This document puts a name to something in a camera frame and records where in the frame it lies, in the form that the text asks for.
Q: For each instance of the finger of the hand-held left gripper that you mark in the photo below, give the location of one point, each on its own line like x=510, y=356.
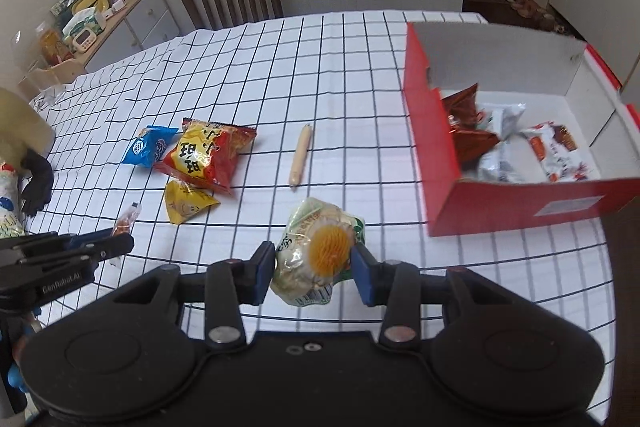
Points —
x=85, y=239
x=115, y=246

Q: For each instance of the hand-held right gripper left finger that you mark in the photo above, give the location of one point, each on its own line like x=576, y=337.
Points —
x=262, y=272

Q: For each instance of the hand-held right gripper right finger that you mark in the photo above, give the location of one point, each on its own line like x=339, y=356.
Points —
x=362, y=279

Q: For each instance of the small clear snack sachet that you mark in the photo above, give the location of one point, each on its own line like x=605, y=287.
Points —
x=127, y=219

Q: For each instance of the green packet with orange centre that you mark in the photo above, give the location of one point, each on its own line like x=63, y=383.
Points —
x=300, y=257

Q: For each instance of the small yellow snack packet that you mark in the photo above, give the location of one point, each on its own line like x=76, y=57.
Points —
x=187, y=202

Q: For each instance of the blue snack packet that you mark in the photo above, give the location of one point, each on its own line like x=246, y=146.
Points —
x=145, y=147

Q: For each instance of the sausage stick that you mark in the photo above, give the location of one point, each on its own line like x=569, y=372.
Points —
x=301, y=154

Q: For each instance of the red and yellow snack packet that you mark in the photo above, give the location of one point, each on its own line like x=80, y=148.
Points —
x=205, y=157

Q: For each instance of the red cardboard box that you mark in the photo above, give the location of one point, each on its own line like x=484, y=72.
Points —
x=500, y=207

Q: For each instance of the brown cookie packet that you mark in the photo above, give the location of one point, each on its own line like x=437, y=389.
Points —
x=467, y=142

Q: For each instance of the silver white snack packet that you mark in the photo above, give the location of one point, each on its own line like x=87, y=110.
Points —
x=500, y=157

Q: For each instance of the white packet with orange print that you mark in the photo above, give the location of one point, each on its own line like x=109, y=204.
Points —
x=550, y=147

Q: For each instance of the person's left hand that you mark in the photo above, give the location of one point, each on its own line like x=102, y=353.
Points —
x=20, y=347

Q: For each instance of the black glove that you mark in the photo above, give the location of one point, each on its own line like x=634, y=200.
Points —
x=37, y=182

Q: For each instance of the printed white bag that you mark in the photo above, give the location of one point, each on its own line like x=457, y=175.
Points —
x=9, y=202

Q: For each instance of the light wooden rack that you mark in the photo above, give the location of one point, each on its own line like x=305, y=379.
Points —
x=65, y=69

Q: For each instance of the clear glass jug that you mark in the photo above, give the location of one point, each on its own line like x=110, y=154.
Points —
x=30, y=72

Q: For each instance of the white kitchen timer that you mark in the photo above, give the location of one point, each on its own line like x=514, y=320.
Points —
x=84, y=41

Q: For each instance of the tissue pack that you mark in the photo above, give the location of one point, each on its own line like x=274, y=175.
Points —
x=82, y=23

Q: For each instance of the white sideboard with wooden top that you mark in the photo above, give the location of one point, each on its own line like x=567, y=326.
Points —
x=150, y=22

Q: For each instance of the row of shoes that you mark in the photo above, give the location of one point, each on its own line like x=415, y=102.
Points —
x=522, y=2

